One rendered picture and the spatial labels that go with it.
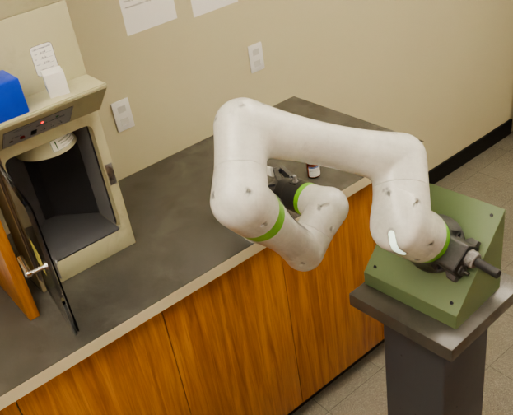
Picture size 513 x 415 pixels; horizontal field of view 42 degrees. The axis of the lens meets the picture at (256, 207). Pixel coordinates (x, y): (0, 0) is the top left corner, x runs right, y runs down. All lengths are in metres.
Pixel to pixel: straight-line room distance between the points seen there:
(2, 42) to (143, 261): 0.74
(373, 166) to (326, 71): 1.59
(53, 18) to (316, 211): 0.83
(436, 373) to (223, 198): 0.82
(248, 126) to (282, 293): 1.00
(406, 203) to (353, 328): 1.22
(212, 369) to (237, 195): 1.01
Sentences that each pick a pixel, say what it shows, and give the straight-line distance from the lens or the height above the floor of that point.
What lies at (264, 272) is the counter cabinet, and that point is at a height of 0.78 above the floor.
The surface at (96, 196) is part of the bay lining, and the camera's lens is 2.17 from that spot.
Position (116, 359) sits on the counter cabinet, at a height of 0.81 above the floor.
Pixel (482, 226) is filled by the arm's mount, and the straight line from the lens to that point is 1.71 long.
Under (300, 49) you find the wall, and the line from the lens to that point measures 2.95.
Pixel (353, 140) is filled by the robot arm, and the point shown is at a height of 1.42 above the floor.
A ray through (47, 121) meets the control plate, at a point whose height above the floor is 1.46.
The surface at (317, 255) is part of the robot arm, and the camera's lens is 1.72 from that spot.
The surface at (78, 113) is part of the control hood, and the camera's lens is 1.87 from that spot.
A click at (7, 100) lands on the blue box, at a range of 1.72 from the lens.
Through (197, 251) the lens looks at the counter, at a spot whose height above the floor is 0.94.
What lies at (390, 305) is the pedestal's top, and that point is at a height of 0.94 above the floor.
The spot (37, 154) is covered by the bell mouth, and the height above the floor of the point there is 1.33.
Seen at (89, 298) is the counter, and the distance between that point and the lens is 1.99.
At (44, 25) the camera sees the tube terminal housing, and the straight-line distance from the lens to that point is 1.84.
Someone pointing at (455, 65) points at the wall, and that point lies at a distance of 3.86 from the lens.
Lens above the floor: 2.13
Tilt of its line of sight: 33 degrees down
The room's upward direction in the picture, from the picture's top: 9 degrees counter-clockwise
